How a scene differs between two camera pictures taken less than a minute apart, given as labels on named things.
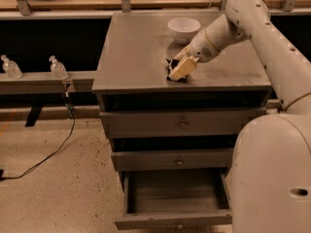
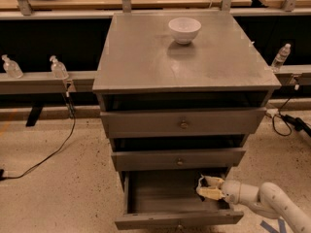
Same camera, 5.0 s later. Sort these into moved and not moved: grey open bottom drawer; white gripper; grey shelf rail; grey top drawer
Moved: white gripper
Not moved: grey shelf rail; grey top drawer; grey open bottom drawer
